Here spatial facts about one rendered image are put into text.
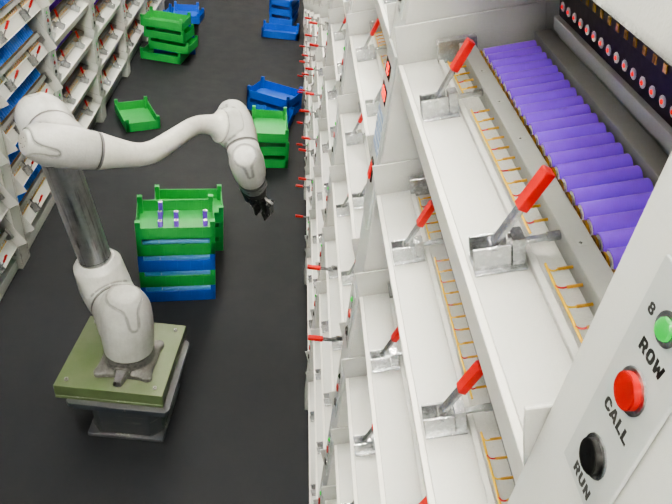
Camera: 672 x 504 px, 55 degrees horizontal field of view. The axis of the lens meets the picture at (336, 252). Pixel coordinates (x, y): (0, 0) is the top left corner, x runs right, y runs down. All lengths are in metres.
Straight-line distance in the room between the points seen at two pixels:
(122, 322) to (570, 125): 1.60
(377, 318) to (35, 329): 1.92
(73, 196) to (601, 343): 1.81
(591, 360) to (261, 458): 2.00
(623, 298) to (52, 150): 1.57
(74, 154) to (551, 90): 1.28
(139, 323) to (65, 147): 0.60
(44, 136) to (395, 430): 1.18
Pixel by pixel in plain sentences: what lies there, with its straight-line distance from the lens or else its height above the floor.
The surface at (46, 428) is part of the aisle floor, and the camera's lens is 2.44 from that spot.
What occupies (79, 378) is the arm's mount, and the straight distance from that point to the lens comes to 2.21.
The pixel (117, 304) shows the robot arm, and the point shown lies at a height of 0.52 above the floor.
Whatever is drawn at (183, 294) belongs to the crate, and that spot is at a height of 0.03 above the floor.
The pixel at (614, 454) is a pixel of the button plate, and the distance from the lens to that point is 0.31.
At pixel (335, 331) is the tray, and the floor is 0.76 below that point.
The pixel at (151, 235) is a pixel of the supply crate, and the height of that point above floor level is 0.34.
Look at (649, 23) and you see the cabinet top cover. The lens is 0.31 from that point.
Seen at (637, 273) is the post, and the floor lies 1.71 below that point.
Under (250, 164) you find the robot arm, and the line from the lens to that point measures 1.96.
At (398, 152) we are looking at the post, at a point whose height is 1.43.
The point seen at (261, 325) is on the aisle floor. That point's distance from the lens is 2.69.
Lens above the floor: 1.86
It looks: 37 degrees down
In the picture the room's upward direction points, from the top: 8 degrees clockwise
